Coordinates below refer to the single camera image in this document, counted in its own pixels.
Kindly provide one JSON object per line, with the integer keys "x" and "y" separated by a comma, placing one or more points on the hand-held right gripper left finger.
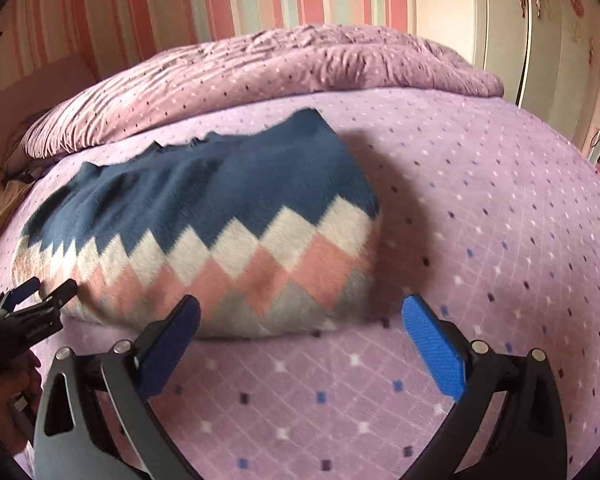
{"x": 172, "y": 345}

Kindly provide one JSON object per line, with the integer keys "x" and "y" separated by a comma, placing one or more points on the pink padded headboard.
{"x": 35, "y": 105}

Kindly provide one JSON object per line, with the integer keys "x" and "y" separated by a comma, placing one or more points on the tan pillow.
{"x": 0, "y": 215}

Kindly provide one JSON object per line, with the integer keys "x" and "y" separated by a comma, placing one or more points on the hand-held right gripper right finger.
{"x": 432, "y": 345}

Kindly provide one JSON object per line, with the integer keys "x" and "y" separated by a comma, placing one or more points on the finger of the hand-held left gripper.
{"x": 25, "y": 288}
{"x": 57, "y": 296}

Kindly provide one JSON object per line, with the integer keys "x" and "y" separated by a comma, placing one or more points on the person's left hand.
{"x": 2, "y": 395}

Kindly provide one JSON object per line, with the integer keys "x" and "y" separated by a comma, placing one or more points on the bed with purple dotted sheet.
{"x": 480, "y": 240}

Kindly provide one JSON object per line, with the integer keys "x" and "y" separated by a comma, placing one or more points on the navy diamond-pattern knit sweater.
{"x": 220, "y": 220}

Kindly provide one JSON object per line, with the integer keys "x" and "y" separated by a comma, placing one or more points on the purple dotted folded quilt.
{"x": 260, "y": 72}

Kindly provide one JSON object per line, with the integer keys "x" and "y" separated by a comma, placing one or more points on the white wardrobe with ornaments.
{"x": 510, "y": 25}

